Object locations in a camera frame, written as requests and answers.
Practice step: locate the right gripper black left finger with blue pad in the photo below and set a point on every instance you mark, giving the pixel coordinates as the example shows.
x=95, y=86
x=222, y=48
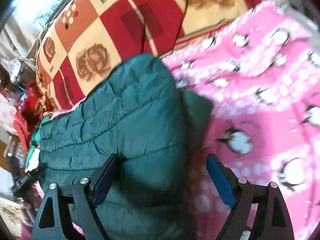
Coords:
x=68, y=212

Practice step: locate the red clothes pile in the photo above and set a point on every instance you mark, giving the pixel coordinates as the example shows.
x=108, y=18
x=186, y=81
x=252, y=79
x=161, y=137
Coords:
x=30, y=111

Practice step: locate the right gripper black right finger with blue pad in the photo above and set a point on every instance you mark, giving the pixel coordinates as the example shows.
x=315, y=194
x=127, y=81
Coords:
x=272, y=219

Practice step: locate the green garment at bedside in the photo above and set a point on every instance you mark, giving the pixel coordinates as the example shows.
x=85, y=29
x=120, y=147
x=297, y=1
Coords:
x=32, y=159

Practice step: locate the pink penguin print blanket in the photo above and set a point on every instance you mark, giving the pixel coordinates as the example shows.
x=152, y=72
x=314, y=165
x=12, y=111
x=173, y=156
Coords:
x=262, y=76

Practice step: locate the red orange rose blanket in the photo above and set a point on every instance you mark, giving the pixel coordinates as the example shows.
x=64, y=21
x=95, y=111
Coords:
x=89, y=38

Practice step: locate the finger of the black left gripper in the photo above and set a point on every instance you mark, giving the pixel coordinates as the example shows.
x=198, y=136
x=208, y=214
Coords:
x=23, y=184

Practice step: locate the beige curtain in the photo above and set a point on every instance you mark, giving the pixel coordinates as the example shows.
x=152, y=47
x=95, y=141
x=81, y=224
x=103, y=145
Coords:
x=21, y=40

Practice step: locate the dark green quilted puffer jacket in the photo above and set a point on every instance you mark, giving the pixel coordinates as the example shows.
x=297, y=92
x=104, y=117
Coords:
x=139, y=114

